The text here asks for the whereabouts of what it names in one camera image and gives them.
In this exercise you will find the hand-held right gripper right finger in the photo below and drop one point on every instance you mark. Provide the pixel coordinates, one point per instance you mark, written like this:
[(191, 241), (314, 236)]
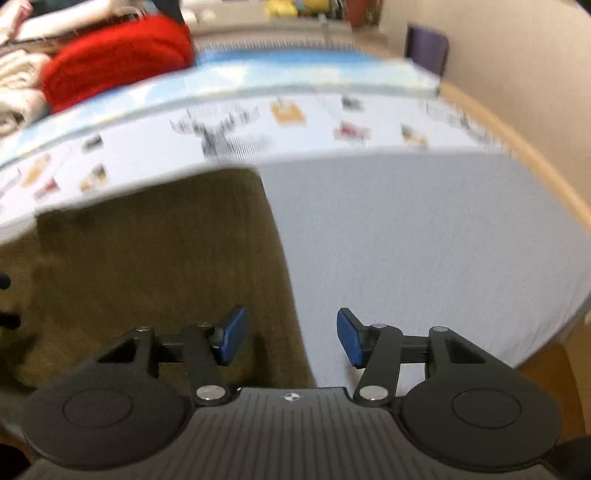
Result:
[(348, 338)]

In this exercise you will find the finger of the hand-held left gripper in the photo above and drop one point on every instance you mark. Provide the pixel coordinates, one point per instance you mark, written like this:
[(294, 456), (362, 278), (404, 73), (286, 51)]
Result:
[(9, 321), (3, 280)]

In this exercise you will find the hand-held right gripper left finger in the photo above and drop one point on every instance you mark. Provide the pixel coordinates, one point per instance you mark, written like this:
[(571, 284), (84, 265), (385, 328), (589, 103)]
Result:
[(233, 334)]

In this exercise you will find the grey bed sheet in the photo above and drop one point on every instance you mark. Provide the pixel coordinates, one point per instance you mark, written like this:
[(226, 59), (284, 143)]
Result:
[(415, 240)]

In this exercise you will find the beige folded cloth pile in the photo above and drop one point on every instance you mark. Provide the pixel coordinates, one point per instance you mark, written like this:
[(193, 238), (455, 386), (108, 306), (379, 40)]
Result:
[(21, 92)]

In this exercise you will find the printed white and blue blanket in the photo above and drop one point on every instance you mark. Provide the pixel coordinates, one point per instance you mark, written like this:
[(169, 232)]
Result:
[(300, 131)]

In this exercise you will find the red fluffy cloth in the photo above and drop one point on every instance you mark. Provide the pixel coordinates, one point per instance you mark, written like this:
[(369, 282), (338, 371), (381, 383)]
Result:
[(120, 60)]

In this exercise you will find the purple rolled mat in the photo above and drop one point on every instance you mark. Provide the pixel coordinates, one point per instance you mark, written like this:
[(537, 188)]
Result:
[(427, 48)]

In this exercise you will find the red patterned cushion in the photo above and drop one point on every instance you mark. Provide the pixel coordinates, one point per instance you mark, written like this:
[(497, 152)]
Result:
[(362, 11)]

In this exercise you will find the yellow plush toy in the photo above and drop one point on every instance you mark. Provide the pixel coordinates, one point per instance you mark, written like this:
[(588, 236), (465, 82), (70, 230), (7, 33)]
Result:
[(291, 6)]

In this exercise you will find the wooden bed frame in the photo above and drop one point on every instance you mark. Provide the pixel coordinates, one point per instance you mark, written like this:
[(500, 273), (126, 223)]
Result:
[(531, 152)]

